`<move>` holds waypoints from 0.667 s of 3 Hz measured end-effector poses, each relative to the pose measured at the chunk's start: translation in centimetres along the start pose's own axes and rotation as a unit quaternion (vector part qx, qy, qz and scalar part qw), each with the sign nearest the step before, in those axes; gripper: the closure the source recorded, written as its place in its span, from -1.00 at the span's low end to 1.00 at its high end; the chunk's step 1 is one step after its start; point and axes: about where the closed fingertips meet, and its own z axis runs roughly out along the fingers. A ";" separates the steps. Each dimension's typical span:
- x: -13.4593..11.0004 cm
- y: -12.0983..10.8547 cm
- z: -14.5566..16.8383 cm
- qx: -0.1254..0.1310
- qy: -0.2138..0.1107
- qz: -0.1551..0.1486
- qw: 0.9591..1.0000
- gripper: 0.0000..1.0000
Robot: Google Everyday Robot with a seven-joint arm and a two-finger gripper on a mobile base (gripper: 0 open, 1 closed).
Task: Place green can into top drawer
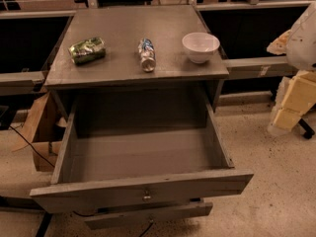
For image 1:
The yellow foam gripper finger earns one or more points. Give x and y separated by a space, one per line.
294 98
278 46

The crushed green can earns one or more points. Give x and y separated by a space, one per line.
87 50

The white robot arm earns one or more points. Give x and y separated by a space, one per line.
301 43

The crushed blue silver can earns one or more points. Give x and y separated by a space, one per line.
146 53

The grey drawer cabinet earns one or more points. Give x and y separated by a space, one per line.
122 28

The open grey top drawer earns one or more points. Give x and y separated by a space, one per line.
140 147

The lower grey drawer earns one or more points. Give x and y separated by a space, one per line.
148 213

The black chair base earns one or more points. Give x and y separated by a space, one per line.
308 131

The white bowl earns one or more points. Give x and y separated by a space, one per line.
199 47

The cardboard box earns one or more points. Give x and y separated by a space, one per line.
43 129

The grey bench rail right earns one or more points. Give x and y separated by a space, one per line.
261 67

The grey bench rail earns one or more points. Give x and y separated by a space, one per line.
261 67
21 83

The grey bench rail left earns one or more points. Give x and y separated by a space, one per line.
21 83

